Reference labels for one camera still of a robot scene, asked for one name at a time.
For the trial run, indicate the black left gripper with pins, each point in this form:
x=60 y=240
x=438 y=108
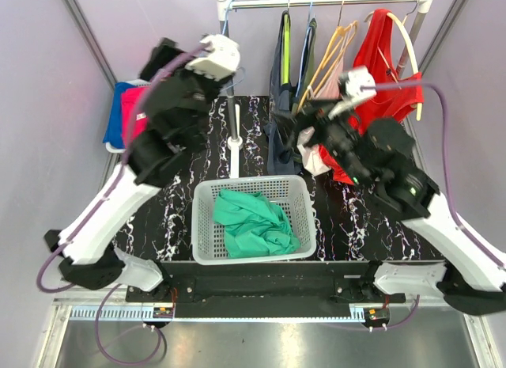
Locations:
x=213 y=86

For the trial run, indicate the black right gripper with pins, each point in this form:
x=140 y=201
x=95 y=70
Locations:
x=320 y=110

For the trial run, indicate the blue-grey tank top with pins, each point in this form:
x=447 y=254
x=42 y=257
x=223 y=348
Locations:
x=281 y=98

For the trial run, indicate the neon green hanger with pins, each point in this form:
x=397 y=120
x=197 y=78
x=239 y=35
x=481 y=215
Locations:
x=285 y=53

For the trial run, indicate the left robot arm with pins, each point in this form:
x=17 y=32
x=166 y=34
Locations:
x=150 y=162

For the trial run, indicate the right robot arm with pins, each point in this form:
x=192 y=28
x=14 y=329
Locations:
x=467 y=280

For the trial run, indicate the cream white hanger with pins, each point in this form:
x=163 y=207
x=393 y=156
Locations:
x=410 y=53

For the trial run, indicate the olive green tank top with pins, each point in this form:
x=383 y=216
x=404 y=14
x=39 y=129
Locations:
x=300 y=97

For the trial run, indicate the empty light blue hanger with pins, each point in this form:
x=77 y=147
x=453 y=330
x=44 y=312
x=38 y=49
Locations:
x=234 y=65

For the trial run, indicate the white pink garment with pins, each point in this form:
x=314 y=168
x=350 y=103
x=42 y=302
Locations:
x=313 y=162

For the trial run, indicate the white front laundry basket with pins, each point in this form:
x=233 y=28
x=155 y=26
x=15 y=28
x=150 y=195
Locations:
x=289 y=192

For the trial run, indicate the white laundry basket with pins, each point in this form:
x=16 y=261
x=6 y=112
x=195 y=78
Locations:
x=135 y=82
x=289 y=192

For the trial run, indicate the green garment in basket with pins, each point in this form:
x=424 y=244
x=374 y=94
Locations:
x=253 y=226

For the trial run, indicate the metal clothes rack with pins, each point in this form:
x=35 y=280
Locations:
x=224 y=7

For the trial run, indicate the pink folded garment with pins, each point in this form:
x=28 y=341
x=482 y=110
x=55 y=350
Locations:
x=132 y=111

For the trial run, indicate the white back laundry basket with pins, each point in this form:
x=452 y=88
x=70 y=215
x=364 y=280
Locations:
x=135 y=82

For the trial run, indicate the blue folded garment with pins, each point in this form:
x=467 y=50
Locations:
x=113 y=133

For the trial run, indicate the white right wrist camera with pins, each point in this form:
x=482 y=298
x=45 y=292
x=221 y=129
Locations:
x=356 y=87

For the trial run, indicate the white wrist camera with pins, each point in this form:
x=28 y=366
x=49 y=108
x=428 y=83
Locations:
x=214 y=63
x=356 y=87

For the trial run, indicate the light blue wire hanger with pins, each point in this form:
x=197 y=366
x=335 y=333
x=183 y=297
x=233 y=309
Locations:
x=307 y=52

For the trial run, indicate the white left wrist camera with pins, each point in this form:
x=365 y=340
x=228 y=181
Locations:
x=214 y=63

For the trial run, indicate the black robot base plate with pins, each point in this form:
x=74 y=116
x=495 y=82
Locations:
x=275 y=290

